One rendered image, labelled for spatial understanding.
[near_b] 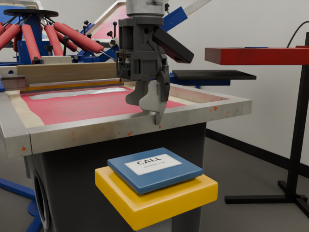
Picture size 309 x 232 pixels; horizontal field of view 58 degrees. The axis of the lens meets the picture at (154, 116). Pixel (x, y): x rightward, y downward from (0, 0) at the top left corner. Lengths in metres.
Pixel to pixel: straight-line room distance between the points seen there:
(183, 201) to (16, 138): 0.29
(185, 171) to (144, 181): 0.06
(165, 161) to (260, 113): 2.60
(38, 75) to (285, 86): 2.20
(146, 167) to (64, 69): 0.78
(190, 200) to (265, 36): 2.62
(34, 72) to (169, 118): 0.62
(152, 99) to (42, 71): 0.61
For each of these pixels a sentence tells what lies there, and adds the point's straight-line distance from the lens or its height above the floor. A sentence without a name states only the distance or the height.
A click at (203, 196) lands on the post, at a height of 0.94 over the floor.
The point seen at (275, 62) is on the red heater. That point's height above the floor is 1.03.
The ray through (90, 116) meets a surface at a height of 0.96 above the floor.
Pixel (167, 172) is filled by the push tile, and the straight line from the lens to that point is 0.37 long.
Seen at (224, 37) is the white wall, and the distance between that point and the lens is 3.26.
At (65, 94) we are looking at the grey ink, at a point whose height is 0.96.
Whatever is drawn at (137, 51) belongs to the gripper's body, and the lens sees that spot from 0.53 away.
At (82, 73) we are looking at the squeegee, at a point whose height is 1.02.
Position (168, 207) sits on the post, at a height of 0.94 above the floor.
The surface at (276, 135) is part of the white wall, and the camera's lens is 2.91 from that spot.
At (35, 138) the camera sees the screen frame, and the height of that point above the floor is 0.98.
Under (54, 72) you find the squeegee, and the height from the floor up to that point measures 1.03.
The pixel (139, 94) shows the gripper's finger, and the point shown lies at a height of 1.03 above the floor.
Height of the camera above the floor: 1.13
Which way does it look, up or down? 15 degrees down
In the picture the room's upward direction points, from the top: straight up
